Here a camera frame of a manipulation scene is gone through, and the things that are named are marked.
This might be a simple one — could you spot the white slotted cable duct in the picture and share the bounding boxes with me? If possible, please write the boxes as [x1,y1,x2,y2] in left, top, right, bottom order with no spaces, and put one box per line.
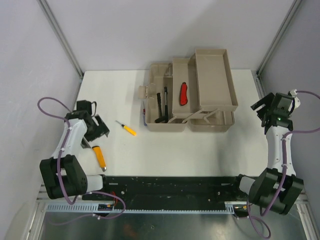
[45,201,247,214]

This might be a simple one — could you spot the yellow black handled tool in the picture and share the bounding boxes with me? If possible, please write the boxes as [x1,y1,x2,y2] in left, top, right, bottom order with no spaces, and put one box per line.
[116,120,137,136]

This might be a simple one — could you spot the red handled tool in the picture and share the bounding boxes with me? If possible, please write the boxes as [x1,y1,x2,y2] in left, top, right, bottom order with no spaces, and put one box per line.
[178,82,188,106]

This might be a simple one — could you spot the left aluminium frame post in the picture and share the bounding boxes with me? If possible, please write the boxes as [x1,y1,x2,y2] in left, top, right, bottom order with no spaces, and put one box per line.
[36,0,85,78]

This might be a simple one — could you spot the right aluminium frame post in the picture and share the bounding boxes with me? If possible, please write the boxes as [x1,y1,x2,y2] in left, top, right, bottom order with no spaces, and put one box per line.
[257,0,305,76]

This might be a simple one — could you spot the aluminium front rail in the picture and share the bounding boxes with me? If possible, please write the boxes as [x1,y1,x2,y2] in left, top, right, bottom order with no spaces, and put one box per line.
[36,182,307,203]

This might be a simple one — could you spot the black T-handle wrench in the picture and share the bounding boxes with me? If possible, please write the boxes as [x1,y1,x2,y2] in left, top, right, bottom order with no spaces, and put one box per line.
[154,92,168,123]

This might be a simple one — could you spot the translucent brown plastic toolbox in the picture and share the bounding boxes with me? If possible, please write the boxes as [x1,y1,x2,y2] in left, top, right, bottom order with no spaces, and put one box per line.
[138,49,238,133]

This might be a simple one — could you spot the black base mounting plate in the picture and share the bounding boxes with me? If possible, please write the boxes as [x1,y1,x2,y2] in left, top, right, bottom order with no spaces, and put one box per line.
[82,176,248,208]

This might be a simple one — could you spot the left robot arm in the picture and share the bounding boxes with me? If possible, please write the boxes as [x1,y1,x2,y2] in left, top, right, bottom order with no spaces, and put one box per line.
[39,100,111,205]

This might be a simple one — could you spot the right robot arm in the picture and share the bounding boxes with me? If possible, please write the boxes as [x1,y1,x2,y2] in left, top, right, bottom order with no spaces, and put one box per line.
[230,89,304,215]

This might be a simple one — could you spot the black pen tool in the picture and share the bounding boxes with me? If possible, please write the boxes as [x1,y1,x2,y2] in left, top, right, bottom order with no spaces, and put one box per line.
[164,86,169,123]

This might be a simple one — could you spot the aluminium frame post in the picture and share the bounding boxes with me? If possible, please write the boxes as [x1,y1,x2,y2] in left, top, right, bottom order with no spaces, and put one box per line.
[257,0,305,76]
[36,0,85,78]

